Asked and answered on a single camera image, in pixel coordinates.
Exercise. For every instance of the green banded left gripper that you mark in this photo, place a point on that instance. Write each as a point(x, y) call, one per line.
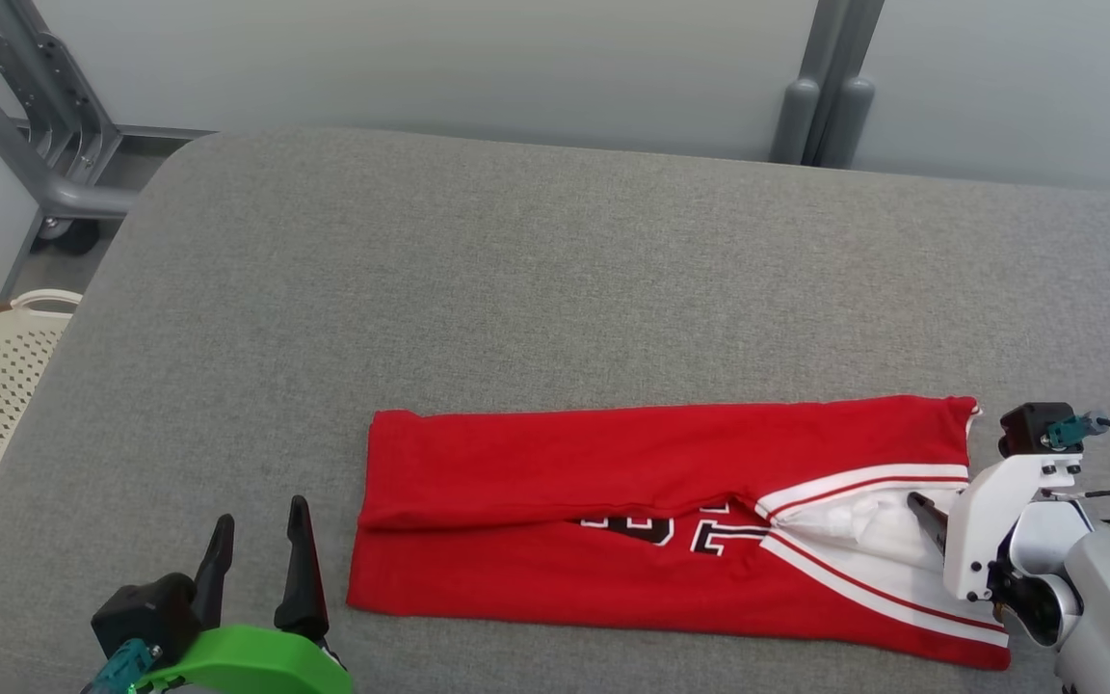
point(247, 660)

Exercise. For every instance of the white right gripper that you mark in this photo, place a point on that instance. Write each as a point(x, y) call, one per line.
point(984, 530)

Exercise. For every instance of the red jersey with white sleeves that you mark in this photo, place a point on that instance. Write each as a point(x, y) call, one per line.
point(565, 463)

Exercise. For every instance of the black castor wheel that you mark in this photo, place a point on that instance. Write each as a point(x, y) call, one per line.
point(68, 236)

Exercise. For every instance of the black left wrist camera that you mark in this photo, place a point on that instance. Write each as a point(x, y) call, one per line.
point(145, 612)

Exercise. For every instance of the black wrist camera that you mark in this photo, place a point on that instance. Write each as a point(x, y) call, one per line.
point(145, 612)
point(1027, 429)

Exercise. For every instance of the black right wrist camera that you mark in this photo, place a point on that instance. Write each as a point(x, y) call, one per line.
point(1027, 429)

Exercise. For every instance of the grey double partition post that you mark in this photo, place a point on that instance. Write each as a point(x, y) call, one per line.
point(825, 96)

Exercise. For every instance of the grey frame with perforated bracket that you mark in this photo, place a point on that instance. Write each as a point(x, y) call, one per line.
point(44, 96)

